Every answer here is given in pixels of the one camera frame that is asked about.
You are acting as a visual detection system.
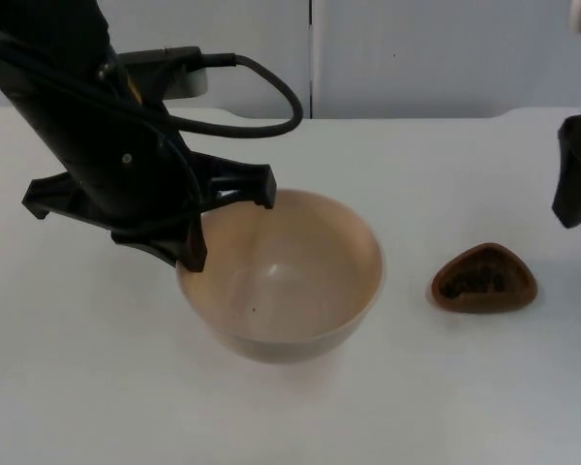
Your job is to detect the pale wooden bowl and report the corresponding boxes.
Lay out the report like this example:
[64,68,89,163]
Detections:
[175,188,384,365]

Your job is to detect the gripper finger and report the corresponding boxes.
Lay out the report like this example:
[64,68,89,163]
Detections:
[551,109,581,230]

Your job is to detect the dark wooden cup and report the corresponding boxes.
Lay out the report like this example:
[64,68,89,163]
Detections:
[426,241,539,315]

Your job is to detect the thick black cable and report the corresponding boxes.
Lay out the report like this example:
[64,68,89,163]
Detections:
[167,51,305,135]

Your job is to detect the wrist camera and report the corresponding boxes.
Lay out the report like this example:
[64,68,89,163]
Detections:
[118,46,210,101]

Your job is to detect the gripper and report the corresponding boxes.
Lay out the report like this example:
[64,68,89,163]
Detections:
[0,50,278,273]

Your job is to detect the coffee beans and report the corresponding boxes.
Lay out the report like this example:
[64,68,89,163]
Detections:
[440,260,507,297]

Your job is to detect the thin black cable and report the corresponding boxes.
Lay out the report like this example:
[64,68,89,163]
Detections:
[0,28,205,214]

